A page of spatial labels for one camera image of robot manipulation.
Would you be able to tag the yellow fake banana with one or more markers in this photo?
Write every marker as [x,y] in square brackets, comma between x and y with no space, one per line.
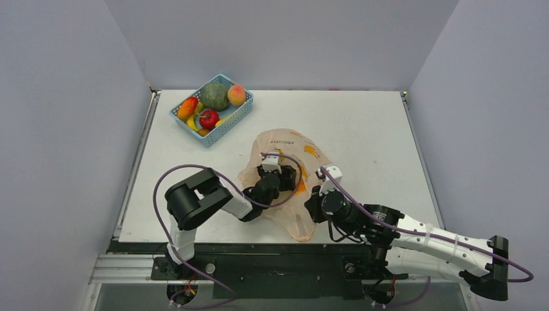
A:
[190,122]

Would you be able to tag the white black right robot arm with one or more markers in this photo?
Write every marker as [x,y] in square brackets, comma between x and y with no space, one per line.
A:
[401,245]

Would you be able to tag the orange fake mango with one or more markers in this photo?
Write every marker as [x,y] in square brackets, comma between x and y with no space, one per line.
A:
[187,108]

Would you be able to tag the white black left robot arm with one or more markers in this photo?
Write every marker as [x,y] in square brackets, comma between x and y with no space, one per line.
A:
[191,202]

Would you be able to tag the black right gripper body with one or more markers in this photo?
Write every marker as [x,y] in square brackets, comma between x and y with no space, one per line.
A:
[313,206]

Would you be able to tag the thin yellow chili pepper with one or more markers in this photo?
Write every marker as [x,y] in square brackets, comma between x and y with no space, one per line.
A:
[221,121]

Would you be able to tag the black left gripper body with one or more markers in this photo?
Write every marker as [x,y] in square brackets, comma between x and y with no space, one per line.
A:
[285,184]

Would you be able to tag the orange translucent plastic bag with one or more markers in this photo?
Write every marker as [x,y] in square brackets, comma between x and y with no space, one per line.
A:
[298,165]

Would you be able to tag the green netted melon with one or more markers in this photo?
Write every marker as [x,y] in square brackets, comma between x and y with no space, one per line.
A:
[214,96]

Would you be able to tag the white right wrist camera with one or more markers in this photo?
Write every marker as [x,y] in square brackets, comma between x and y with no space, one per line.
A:
[330,176]

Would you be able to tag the fake peach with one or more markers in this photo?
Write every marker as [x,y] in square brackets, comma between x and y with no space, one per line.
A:
[237,95]

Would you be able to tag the brown fake kiwi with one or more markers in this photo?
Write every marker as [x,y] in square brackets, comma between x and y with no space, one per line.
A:
[203,132]

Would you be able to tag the light blue perforated basket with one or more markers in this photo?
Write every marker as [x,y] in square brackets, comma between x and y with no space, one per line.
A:
[234,114]

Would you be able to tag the red fake tomato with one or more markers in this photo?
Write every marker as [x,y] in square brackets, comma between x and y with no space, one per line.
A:
[208,119]

